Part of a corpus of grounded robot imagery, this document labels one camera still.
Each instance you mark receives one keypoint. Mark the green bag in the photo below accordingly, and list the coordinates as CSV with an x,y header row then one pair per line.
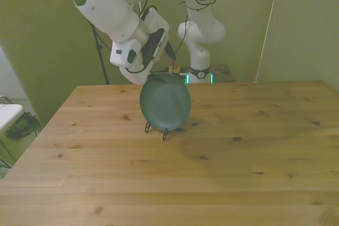
x,y
22,128

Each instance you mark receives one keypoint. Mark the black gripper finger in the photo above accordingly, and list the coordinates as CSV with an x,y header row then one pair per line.
x,y
158,78
170,51

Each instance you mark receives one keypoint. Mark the white vertical pole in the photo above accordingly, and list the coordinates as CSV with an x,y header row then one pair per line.
x,y
139,6

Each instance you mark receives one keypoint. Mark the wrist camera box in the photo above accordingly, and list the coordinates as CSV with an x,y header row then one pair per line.
x,y
156,46

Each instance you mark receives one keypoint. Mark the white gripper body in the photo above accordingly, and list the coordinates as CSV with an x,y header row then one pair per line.
x,y
136,76

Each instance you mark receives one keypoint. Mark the white power strip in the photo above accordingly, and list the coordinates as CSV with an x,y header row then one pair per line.
x,y
184,73

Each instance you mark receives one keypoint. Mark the black tripod stand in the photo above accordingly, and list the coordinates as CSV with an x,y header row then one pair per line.
x,y
102,59

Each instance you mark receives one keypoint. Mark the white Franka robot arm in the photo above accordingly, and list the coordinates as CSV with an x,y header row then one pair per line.
x,y
106,6

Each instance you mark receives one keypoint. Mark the white folding table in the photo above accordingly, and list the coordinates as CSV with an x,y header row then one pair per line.
x,y
8,115

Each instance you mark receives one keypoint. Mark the thin white slanted rod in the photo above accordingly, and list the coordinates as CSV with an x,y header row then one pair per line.
x,y
267,27

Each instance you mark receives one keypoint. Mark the red emergency stop button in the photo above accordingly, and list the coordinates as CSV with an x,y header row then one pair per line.
x,y
175,67

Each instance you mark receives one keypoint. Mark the teal round plate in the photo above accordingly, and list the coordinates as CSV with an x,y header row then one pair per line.
x,y
165,104

